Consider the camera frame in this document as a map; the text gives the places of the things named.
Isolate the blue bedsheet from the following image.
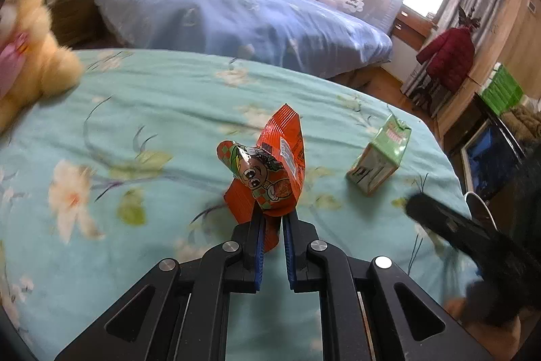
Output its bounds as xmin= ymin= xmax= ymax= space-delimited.
xmin=93 ymin=0 xmax=394 ymax=80

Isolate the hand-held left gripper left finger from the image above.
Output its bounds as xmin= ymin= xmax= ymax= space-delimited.
xmin=54 ymin=213 xmax=268 ymax=361

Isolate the orange red snack packet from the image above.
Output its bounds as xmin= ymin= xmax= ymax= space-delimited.
xmin=216 ymin=103 xmax=306 ymax=254

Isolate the wooden window desk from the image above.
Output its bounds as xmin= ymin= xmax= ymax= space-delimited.
xmin=391 ymin=3 xmax=438 ymax=51

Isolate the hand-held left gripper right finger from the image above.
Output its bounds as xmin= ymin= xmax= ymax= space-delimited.
xmin=282 ymin=213 xmax=495 ymax=361

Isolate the wooden nightstand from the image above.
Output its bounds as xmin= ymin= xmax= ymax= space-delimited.
xmin=48 ymin=0 xmax=106 ymax=49

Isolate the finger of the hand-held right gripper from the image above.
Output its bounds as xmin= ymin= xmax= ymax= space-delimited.
xmin=405 ymin=192 xmax=500 ymax=261

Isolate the dark wooden coat rack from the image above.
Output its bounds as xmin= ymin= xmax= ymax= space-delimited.
xmin=406 ymin=6 xmax=483 ymax=118

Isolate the red padded jacket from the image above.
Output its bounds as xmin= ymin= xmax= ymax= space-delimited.
xmin=416 ymin=27 xmax=476 ymax=93

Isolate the wooden wardrobe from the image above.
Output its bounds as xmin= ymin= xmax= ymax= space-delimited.
xmin=440 ymin=0 xmax=541 ymax=133

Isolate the green drink carton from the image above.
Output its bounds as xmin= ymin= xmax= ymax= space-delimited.
xmin=346 ymin=113 xmax=413 ymax=197

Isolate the green storage basket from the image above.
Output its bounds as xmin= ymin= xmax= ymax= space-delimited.
xmin=482 ymin=63 xmax=525 ymax=116

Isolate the brown fuzzy cloth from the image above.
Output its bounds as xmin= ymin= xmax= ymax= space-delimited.
xmin=501 ymin=103 xmax=541 ymax=142

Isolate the black trash can silver rim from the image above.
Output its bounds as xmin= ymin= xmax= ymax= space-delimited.
xmin=464 ymin=192 xmax=495 ymax=228

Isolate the teal floral blanket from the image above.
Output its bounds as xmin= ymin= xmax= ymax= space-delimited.
xmin=0 ymin=48 xmax=478 ymax=361

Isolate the beige teddy bear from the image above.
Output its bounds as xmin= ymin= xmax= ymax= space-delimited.
xmin=0 ymin=0 xmax=85 ymax=133

